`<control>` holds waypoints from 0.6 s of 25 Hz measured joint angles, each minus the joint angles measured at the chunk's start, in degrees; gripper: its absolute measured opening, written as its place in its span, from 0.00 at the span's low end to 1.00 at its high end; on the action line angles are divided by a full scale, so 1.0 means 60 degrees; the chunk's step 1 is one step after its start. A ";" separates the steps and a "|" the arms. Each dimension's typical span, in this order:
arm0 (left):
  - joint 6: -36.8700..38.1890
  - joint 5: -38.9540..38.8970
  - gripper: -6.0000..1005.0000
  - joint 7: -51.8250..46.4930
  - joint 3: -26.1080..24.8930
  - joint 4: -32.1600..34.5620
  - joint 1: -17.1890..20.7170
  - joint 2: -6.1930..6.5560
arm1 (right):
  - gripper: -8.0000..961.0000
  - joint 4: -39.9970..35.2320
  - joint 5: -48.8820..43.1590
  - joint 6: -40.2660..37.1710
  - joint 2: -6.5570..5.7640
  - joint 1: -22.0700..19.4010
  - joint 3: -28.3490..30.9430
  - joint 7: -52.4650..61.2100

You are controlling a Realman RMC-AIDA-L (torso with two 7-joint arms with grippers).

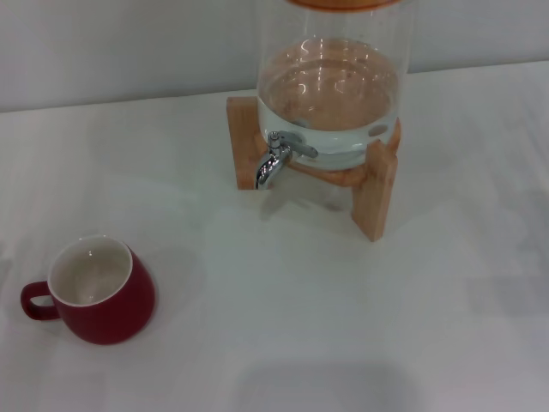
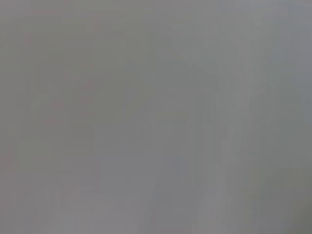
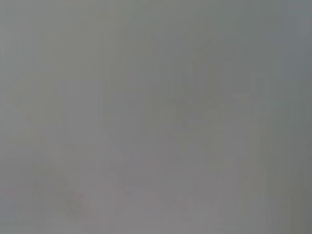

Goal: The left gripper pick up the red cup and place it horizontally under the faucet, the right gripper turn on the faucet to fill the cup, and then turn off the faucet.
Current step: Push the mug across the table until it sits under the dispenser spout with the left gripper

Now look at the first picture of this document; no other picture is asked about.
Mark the wooden dispenser stand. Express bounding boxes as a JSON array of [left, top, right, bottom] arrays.
[[226, 96, 404, 244]]

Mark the chrome faucet tap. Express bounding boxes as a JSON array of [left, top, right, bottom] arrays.
[[255, 130, 319, 191]]

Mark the glass water dispenser jar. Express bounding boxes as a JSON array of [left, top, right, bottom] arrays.
[[256, 0, 413, 169]]

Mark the red ceramic cup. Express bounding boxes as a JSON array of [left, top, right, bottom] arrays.
[[20, 234, 158, 346]]

